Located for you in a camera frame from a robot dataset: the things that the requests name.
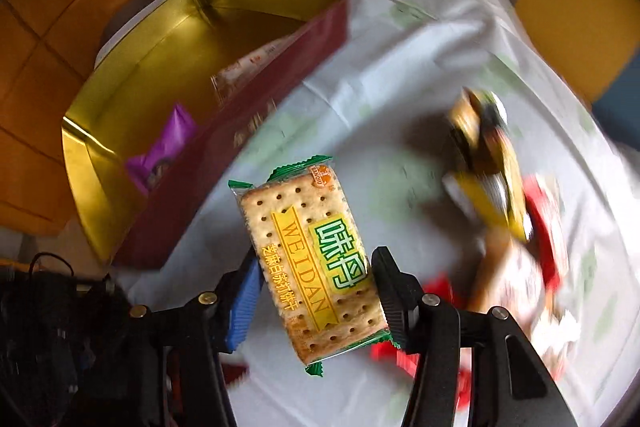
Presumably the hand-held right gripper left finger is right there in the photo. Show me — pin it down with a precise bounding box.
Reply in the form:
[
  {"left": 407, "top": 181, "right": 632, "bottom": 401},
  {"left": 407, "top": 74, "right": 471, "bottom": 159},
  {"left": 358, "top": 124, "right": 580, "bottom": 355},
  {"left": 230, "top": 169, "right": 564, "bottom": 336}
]
[{"left": 129, "top": 247, "right": 266, "bottom": 427}]

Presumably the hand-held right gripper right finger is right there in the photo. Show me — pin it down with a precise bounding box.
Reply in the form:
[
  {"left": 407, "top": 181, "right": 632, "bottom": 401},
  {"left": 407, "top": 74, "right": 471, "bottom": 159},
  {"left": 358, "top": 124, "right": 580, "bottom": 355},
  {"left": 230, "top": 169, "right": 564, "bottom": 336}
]
[{"left": 371, "top": 246, "right": 582, "bottom": 427}]

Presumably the green-edged cracker packet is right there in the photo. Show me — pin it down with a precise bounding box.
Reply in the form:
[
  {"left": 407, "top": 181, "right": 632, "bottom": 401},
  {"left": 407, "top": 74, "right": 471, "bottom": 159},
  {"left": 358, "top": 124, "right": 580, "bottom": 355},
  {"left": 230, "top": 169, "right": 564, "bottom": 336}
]
[{"left": 228, "top": 155, "right": 402, "bottom": 379}]

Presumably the maroon box with gold lining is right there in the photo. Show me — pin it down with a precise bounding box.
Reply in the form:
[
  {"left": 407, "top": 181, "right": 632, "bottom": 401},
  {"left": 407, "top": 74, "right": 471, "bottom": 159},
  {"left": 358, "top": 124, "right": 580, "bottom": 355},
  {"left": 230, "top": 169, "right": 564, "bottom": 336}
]
[{"left": 61, "top": 0, "right": 351, "bottom": 270}]

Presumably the yellow and black snack packet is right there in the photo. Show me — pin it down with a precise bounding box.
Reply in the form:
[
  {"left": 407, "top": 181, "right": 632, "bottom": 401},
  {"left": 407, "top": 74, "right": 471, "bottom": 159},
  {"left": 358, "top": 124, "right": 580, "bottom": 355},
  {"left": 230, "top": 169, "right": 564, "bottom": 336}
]
[{"left": 442, "top": 87, "right": 533, "bottom": 243}]

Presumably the white snack packet red print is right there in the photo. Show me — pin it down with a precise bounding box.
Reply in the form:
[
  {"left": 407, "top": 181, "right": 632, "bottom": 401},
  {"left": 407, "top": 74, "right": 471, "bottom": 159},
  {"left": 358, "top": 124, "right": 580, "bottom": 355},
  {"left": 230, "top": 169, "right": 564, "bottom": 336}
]
[{"left": 515, "top": 247, "right": 583, "bottom": 378}]

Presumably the glossy red snack packet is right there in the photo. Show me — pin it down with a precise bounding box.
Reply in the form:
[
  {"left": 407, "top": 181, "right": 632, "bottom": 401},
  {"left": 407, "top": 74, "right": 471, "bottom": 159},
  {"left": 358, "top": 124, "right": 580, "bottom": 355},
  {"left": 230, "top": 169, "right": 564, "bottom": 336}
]
[{"left": 522, "top": 174, "right": 571, "bottom": 293}]

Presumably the purple snack packet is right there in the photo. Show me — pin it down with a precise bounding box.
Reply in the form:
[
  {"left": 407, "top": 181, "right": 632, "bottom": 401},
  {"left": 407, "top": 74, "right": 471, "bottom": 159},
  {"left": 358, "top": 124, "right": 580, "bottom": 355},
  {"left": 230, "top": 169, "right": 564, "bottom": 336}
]
[{"left": 125, "top": 103, "right": 198, "bottom": 198}]

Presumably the white tablecloth with green print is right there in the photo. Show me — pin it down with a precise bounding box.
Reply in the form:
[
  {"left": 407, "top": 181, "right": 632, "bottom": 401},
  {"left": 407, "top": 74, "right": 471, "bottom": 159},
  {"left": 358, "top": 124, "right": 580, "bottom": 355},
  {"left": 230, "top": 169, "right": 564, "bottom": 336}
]
[{"left": 0, "top": 0, "right": 631, "bottom": 427}]

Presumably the white and red snack packet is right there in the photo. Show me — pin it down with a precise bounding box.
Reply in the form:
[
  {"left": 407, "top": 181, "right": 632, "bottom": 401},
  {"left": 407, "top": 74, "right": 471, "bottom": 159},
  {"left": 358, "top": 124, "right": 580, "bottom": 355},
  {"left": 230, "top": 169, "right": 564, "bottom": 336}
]
[{"left": 210, "top": 32, "right": 306, "bottom": 108}]

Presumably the grey yellow blue chair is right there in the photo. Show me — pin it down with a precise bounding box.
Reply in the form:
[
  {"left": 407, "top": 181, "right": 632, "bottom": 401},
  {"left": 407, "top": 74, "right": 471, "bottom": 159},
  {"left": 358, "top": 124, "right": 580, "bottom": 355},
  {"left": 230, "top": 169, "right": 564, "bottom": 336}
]
[{"left": 515, "top": 0, "right": 640, "bottom": 138}]

